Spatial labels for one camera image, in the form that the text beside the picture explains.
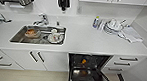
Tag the small orange plastic bowl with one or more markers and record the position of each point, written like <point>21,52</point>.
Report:
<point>84,61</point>

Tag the stainless steel dishwasher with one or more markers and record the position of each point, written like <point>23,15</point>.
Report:
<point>87,78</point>

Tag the white bottle in sink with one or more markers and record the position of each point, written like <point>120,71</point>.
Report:
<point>55,36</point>

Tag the small sink sprayer nozzle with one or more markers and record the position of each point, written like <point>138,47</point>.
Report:
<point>57,22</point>

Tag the blue dish soap bottle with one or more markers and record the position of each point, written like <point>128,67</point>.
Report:
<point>95,22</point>

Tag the white sink base cabinet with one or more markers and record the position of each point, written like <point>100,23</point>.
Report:
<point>51,61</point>

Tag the small clear jar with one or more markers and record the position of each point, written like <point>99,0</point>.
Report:
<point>101,25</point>

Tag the chrome sink faucet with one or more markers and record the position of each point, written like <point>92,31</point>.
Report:
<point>41,20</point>

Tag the black soap dispenser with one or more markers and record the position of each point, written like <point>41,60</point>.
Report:
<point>63,0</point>

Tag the stainless steel sink basin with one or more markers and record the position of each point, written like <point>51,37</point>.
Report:
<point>18,38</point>

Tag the white drawer cabinet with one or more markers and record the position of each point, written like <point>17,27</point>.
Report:
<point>126,64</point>
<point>1,60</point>

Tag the dark metal utensil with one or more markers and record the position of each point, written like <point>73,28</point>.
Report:
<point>5,19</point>

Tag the white wall outlet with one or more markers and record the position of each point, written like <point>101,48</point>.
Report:
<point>79,10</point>

